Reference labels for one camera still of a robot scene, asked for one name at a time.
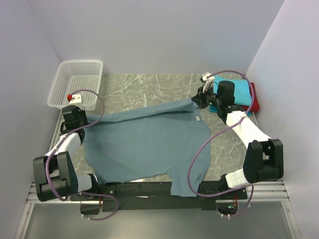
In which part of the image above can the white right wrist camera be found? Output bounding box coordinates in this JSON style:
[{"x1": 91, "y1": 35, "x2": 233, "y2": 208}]
[{"x1": 200, "y1": 72, "x2": 215, "y2": 93}]

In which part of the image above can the white perforated plastic basket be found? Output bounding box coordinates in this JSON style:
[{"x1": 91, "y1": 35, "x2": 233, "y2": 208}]
[{"x1": 47, "y1": 60, "x2": 103, "y2": 109}]

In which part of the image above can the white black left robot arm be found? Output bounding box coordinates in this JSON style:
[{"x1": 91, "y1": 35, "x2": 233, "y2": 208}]
[{"x1": 33, "y1": 105, "x2": 98, "y2": 202}]

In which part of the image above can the grey-blue t-shirt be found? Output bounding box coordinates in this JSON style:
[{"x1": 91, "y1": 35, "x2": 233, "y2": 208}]
[{"x1": 84, "y1": 99, "x2": 211, "y2": 197}]

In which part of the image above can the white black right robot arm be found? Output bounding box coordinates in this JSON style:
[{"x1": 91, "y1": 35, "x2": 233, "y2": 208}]
[{"x1": 192, "y1": 81, "x2": 284, "y2": 196}]

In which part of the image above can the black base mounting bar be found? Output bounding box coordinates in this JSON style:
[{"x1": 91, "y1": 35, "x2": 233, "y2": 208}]
[{"x1": 70, "y1": 181, "x2": 248, "y2": 215}]

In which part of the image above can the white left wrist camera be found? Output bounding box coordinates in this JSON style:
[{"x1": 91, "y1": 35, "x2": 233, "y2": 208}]
[{"x1": 67, "y1": 94, "x2": 85, "y2": 110}]

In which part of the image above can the teal folded t-shirt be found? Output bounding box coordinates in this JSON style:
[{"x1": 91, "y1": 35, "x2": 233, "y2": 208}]
[{"x1": 209, "y1": 106, "x2": 217, "y2": 113}]

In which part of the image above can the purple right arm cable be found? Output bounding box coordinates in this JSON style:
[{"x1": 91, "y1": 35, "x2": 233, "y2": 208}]
[{"x1": 187, "y1": 69, "x2": 255, "y2": 220}]

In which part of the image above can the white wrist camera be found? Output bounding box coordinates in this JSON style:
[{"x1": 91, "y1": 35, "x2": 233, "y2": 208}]
[
  {"x1": 67, "y1": 94, "x2": 85, "y2": 110},
  {"x1": 200, "y1": 72, "x2": 215, "y2": 93}
]

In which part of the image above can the light blue folded t-shirt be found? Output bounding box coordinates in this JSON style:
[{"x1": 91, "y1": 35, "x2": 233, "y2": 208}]
[{"x1": 214, "y1": 75, "x2": 252, "y2": 106}]

